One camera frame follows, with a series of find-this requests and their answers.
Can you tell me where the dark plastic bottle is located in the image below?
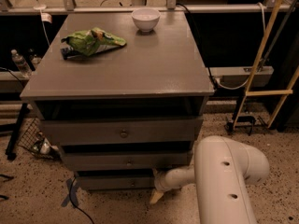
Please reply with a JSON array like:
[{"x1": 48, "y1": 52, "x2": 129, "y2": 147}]
[{"x1": 28, "y1": 49, "x2": 41, "y2": 69}]

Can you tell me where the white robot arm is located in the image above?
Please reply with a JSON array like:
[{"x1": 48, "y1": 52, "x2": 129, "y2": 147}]
[{"x1": 149, "y1": 135, "x2": 270, "y2": 224}]

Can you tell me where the grey top drawer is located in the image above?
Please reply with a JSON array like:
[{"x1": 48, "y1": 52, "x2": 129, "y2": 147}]
[{"x1": 40, "y1": 116, "x2": 203, "y2": 146}]

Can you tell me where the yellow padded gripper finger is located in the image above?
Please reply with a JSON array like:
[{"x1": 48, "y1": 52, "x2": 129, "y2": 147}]
[{"x1": 149, "y1": 189, "x2": 164, "y2": 204}]

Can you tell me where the black wire basket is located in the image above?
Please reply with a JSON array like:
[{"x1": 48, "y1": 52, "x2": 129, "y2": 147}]
[{"x1": 17, "y1": 119, "x2": 60, "y2": 160}]

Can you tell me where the blue tape cross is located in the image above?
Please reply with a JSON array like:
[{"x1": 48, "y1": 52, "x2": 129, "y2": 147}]
[{"x1": 61, "y1": 178, "x2": 78, "y2": 207}]

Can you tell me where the black stand leg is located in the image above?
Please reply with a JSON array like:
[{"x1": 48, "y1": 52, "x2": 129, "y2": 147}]
[{"x1": 6, "y1": 103, "x2": 28, "y2": 161}]

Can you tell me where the green chip bag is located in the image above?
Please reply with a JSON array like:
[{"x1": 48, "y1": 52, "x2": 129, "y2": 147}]
[{"x1": 61, "y1": 27, "x2": 126, "y2": 60}]

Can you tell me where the grey drawer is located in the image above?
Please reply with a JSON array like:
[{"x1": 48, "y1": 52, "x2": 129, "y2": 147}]
[
  {"x1": 40, "y1": 116, "x2": 203, "y2": 146},
  {"x1": 62, "y1": 151, "x2": 192, "y2": 171},
  {"x1": 76, "y1": 169, "x2": 154, "y2": 190}
]

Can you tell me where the metal rail frame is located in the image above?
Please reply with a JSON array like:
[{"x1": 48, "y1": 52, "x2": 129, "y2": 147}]
[{"x1": 0, "y1": 0, "x2": 293, "y2": 16}]

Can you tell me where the grey bottom drawer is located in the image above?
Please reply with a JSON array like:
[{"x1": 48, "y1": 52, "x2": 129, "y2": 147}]
[{"x1": 76, "y1": 169, "x2": 154, "y2": 190}]

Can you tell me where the white ceramic bowl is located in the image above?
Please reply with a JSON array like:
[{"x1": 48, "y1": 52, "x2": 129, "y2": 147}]
[{"x1": 131, "y1": 7, "x2": 161, "y2": 32}]

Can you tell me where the yellow wooden ladder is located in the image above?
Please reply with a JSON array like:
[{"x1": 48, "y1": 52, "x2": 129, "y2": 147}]
[{"x1": 231, "y1": 0, "x2": 299, "y2": 131}]

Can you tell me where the grey middle drawer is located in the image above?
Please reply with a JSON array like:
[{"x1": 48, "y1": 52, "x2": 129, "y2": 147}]
[{"x1": 62, "y1": 151, "x2": 192, "y2": 171}]

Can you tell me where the clear plastic water bottle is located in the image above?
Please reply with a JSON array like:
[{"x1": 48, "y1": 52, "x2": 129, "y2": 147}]
[{"x1": 11, "y1": 49, "x2": 32, "y2": 78}]

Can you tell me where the black cable behind cabinet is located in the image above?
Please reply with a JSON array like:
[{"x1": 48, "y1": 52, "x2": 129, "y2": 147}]
[{"x1": 176, "y1": 3, "x2": 219, "y2": 90}]

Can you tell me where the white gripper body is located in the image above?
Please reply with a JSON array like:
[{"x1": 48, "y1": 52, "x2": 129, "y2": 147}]
[{"x1": 152, "y1": 169, "x2": 179, "y2": 192}]

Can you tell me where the white cable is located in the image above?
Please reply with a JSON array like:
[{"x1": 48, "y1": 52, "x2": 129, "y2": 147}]
[{"x1": 214, "y1": 2, "x2": 267, "y2": 91}]

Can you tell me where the grey drawer cabinet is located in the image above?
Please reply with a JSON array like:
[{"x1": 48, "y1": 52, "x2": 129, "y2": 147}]
[{"x1": 20, "y1": 10, "x2": 216, "y2": 192}]

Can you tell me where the black floor cable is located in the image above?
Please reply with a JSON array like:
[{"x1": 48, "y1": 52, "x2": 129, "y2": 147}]
[{"x1": 68, "y1": 176, "x2": 95, "y2": 224}]

